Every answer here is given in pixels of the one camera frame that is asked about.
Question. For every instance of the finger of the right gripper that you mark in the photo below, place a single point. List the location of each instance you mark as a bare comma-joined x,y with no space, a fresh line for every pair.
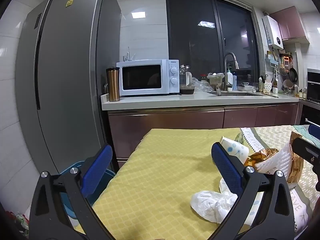
308,152
314,130

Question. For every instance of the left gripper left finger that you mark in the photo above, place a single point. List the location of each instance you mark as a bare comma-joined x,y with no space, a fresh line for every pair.
48,218

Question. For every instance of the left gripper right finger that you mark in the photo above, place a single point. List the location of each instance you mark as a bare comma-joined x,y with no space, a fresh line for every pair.
274,218

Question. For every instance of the gold foil snack wrapper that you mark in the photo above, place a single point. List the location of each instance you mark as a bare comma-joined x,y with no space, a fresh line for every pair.
263,154

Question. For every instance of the white tissue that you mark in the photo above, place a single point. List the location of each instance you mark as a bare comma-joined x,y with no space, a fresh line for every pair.
214,206

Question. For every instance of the white blue-dotted paper cup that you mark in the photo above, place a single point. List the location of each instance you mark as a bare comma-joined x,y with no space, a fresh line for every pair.
235,148

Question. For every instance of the white foam fruit net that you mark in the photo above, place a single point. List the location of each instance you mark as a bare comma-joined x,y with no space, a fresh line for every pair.
282,161

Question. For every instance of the green clear plastic wrapper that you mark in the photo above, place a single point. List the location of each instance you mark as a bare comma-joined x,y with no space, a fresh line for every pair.
239,138

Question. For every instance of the maroon lower kitchen cabinets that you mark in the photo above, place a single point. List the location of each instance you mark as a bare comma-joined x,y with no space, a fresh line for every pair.
129,127

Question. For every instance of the steel kitchen faucet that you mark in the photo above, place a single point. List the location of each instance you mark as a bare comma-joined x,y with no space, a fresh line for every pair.
235,65

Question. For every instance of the white kitchen countertop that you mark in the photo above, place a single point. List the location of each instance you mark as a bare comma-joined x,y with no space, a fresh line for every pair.
198,99

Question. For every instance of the dark kitchen window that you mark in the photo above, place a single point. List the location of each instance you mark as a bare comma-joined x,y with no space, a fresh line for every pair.
202,32

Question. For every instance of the built-in black oven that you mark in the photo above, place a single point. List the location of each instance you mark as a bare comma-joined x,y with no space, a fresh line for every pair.
310,104

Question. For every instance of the black frying pan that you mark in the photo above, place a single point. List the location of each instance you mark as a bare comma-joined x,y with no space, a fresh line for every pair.
293,76

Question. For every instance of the yellow patterned table cloth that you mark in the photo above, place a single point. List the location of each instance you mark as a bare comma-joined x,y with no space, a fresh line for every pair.
149,198

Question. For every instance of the white soap dispenser bottle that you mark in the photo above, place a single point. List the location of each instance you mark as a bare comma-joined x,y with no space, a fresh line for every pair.
229,80

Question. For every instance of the white water heater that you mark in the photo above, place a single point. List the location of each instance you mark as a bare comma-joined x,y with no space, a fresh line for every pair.
273,34

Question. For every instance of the pink upper cabinet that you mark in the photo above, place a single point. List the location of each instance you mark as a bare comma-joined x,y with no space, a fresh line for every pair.
291,26

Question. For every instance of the copper travel mug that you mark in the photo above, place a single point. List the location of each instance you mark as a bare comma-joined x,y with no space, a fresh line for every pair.
113,84

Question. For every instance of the glass kettle jug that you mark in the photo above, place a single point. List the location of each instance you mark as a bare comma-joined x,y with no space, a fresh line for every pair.
185,76

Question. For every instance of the white microwave oven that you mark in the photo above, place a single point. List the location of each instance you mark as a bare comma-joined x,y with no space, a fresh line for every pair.
149,77

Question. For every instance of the grey double-door refrigerator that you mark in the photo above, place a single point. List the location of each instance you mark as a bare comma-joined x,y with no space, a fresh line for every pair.
64,51

